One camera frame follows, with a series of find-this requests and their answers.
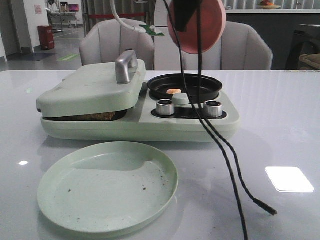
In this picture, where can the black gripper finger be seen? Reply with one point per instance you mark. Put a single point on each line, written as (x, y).
(183, 12)

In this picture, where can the pink plastic bowl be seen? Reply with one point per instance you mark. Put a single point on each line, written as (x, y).
(203, 30)

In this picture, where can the cooked shrimp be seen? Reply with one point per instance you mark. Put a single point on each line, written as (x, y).
(173, 91)

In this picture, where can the mint green sandwich maker lid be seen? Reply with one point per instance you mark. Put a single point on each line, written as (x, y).
(96, 88)

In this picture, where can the mint green breakfast maker base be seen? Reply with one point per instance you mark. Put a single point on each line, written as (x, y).
(137, 125)

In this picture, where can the white refrigerator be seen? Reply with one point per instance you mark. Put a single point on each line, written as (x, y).
(166, 53)

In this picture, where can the right grey upholstered chair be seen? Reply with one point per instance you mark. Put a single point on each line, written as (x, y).
(239, 48)

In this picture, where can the grey upholstered chair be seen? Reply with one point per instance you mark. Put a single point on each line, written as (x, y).
(239, 48)
(107, 40)

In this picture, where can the fruit plate on counter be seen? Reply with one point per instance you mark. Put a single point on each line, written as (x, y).
(268, 5)

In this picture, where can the black round frying pan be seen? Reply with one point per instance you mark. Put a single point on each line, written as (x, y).
(209, 86)

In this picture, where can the left grey upholstered chair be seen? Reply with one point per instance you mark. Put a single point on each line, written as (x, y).
(107, 40)

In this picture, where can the dark grey kitchen counter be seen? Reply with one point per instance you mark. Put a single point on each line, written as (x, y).
(276, 27)

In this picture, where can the left silver control knob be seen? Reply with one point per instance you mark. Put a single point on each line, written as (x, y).
(165, 107)

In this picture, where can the silver control knob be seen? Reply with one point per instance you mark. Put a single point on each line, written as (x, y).
(165, 107)
(212, 109)

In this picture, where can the right silver control knob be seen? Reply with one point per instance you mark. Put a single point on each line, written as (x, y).
(212, 109)

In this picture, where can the dark washing machine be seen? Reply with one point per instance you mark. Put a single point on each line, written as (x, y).
(305, 40)

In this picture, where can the beige sofa armrest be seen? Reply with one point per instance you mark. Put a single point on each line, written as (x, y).
(310, 61)

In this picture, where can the red trash bin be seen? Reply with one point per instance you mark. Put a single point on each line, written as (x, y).
(46, 37)

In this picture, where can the mint green round plate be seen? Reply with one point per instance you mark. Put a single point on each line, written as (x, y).
(109, 189)

